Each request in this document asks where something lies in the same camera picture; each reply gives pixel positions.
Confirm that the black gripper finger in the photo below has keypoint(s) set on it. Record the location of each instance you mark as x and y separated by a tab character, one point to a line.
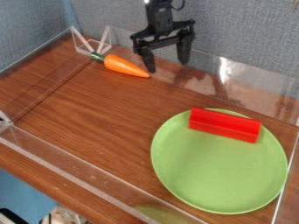
183	47
148	58

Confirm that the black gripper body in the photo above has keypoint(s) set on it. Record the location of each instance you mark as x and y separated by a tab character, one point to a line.
159	35

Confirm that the orange toy carrot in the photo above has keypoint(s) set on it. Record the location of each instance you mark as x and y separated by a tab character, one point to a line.
119	65

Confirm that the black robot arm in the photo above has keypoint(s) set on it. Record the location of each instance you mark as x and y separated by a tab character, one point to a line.
159	13

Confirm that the green round plate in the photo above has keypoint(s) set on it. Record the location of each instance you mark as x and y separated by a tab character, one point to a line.
221	175

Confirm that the red rectangular block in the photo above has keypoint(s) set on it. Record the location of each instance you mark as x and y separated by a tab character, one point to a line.
224	124

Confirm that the clear acrylic barrier wall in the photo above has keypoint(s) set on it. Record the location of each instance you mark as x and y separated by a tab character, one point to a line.
77	124

